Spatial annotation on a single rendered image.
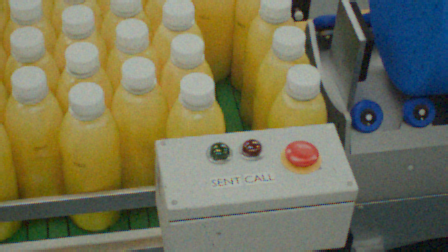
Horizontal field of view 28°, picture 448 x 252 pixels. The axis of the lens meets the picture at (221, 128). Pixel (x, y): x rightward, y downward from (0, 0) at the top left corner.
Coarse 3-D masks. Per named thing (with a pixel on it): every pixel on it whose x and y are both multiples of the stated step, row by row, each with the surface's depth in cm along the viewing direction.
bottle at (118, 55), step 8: (112, 48) 112; (120, 48) 110; (144, 48) 110; (152, 48) 112; (112, 56) 111; (120, 56) 110; (128, 56) 110; (136, 56) 110; (144, 56) 110; (152, 56) 111; (112, 64) 111; (120, 64) 110; (112, 72) 111; (120, 72) 111; (160, 72) 114; (112, 80) 112; (120, 80) 111
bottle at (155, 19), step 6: (150, 0) 120; (156, 0) 119; (162, 0) 119; (192, 0) 121; (150, 6) 120; (156, 6) 119; (162, 6) 119; (150, 12) 120; (156, 12) 119; (162, 12) 119; (150, 18) 120; (156, 18) 120; (156, 24) 120
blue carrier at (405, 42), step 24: (384, 0) 127; (408, 0) 117; (432, 0) 110; (384, 24) 127; (408, 24) 118; (432, 24) 110; (384, 48) 128; (408, 48) 119; (432, 48) 111; (408, 72) 120; (432, 72) 112
